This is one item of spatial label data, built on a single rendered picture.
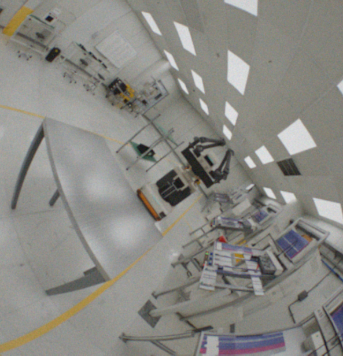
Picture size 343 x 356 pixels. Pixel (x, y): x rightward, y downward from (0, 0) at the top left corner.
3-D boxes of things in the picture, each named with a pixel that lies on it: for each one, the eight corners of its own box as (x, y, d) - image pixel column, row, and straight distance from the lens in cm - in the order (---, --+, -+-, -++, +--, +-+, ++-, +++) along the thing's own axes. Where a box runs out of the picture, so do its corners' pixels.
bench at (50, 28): (10, 39, 526) (30, 14, 514) (42, 54, 532) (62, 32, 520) (4, 44, 454) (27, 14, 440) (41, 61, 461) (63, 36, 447)
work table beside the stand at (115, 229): (52, 201, 154) (103, 136, 105) (88, 274, 140) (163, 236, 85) (10, 204, 137) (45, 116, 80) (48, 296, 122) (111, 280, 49)
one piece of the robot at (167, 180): (154, 184, 314) (189, 158, 298) (170, 207, 312) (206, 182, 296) (147, 186, 283) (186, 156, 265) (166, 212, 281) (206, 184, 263)
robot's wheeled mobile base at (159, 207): (149, 186, 326) (158, 179, 318) (168, 212, 324) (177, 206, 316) (134, 191, 265) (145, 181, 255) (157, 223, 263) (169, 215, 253)
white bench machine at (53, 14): (39, 19, 492) (53, 6, 490) (49, 24, 497) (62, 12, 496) (39, 20, 455) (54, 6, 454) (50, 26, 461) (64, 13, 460)
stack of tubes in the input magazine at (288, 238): (290, 258, 175) (310, 241, 180) (276, 241, 216) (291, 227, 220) (293, 266, 183) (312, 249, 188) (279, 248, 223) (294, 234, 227)
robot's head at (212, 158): (206, 154, 257) (212, 149, 248) (214, 164, 256) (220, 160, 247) (201, 157, 246) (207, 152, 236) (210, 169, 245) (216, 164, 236)
